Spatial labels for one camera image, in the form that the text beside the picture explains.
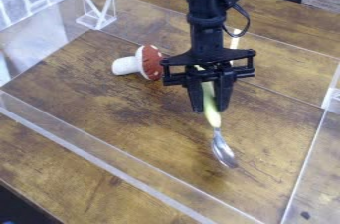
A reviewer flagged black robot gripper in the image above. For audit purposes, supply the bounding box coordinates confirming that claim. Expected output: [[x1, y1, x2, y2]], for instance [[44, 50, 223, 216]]
[[161, 15, 256, 112]]

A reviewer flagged green handled metal spoon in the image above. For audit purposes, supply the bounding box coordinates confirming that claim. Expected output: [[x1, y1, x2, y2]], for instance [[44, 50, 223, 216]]
[[192, 64, 240, 169]]

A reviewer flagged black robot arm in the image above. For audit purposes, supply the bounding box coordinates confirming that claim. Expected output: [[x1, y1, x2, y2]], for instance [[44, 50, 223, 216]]
[[161, 0, 256, 112]]

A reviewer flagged red and white toy mushroom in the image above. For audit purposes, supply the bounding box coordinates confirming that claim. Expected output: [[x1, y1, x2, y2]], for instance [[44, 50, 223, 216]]
[[112, 45, 164, 81]]

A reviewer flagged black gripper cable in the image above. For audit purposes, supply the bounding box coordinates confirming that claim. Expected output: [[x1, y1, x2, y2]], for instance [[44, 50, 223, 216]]
[[220, 2, 252, 39]]

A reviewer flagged clear acrylic triangle bracket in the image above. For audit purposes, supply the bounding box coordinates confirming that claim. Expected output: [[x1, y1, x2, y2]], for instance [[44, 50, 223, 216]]
[[76, 0, 117, 30]]

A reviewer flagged clear acrylic enclosure wall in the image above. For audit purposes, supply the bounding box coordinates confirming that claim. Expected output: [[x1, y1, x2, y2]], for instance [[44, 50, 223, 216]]
[[0, 0, 340, 224]]

